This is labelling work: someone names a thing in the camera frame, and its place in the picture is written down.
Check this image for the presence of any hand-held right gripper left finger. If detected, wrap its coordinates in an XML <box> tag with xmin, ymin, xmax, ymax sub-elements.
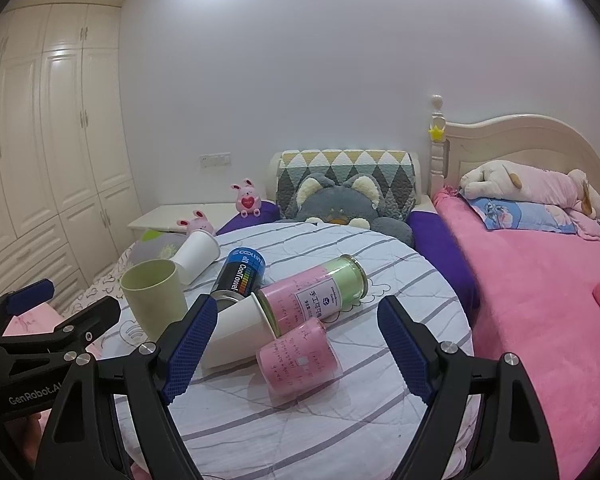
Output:
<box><xmin>35</xmin><ymin>296</ymin><xmax>219</xmax><ymax>480</ymax></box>

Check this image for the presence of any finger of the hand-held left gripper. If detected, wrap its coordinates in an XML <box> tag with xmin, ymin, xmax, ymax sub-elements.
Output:
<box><xmin>0</xmin><ymin>296</ymin><xmax>122</xmax><ymax>362</ymax></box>
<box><xmin>0</xmin><ymin>279</ymin><xmax>56</xmax><ymax>333</ymax></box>

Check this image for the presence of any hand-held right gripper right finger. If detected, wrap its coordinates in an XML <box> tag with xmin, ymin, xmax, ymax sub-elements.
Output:
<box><xmin>377</xmin><ymin>295</ymin><xmax>561</xmax><ymax>480</ymax></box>

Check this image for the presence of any white paper cup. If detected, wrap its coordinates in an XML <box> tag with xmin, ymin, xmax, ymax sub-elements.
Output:
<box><xmin>202</xmin><ymin>294</ymin><xmax>276</xmax><ymax>373</ymax></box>
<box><xmin>172</xmin><ymin>230</ymin><xmax>222</xmax><ymax>286</ymax></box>

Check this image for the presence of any green plastic cup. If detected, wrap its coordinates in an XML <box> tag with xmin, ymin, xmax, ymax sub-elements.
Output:
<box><xmin>120</xmin><ymin>259</ymin><xmax>188</xmax><ymax>343</ymax></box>

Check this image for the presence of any pink printed cup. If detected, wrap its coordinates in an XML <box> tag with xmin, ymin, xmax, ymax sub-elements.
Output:
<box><xmin>256</xmin><ymin>317</ymin><xmax>343</xmax><ymax>403</ymax></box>

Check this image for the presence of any heart printed bedsheet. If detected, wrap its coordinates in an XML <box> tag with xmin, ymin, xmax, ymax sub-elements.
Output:
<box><xmin>62</xmin><ymin>240</ymin><xmax>131</xmax><ymax>318</ymax></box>

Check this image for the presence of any grey green pillow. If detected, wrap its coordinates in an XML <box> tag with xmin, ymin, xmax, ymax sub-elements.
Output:
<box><xmin>125</xmin><ymin>230</ymin><xmax>186</xmax><ymax>266</ymax></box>

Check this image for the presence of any blue black canister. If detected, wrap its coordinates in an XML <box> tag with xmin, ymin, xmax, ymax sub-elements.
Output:
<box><xmin>210</xmin><ymin>247</ymin><xmax>266</xmax><ymax>311</ymax></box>

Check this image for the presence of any pink green tin canister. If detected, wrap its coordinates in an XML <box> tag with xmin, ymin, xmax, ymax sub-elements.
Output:
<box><xmin>256</xmin><ymin>255</ymin><xmax>368</xmax><ymax>338</ymax></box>

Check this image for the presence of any white nightstand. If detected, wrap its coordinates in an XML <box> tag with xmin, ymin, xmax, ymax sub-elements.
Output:
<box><xmin>127</xmin><ymin>203</ymin><xmax>246</xmax><ymax>233</ymax></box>

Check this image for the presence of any small pink bunny toy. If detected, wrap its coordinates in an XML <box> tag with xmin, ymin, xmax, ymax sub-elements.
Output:
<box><xmin>176</xmin><ymin>210</ymin><xmax>216</xmax><ymax>237</ymax></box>

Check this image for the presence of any pink fleece blanket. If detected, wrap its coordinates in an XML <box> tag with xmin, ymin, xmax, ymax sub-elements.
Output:
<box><xmin>432</xmin><ymin>185</ymin><xmax>600</xmax><ymax>476</ymax></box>

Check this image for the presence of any cream wardrobe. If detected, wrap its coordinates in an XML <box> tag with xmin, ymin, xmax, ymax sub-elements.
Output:
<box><xmin>0</xmin><ymin>2</ymin><xmax>143</xmax><ymax>311</ymax></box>

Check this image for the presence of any pink bunny toy with heart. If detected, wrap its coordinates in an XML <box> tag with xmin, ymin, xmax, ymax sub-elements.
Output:
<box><xmin>231</xmin><ymin>178</ymin><xmax>262</xmax><ymax>218</ymax></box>

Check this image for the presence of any grey cat plush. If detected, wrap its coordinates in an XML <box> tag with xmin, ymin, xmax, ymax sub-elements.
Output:
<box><xmin>285</xmin><ymin>172</ymin><xmax>415</xmax><ymax>248</ymax></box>

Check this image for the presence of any blue printed pillow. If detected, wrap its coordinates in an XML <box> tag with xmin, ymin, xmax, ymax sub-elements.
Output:
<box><xmin>467</xmin><ymin>196</ymin><xmax>578</xmax><ymax>235</ymax></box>

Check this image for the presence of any white pink plush toy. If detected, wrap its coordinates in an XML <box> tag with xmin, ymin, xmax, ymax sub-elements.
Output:
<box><xmin>460</xmin><ymin>160</ymin><xmax>600</xmax><ymax>218</ymax></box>

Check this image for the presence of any triangle pattern quilted cover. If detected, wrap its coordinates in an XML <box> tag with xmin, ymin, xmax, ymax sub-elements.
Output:
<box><xmin>275</xmin><ymin>149</ymin><xmax>417</xmax><ymax>221</ymax></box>

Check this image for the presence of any cream wooden headboard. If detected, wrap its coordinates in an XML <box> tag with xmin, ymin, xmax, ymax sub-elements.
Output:
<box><xmin>428</xmin><ymin>94</ymin><xmax>600</xmax><ymax>211</ymax></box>

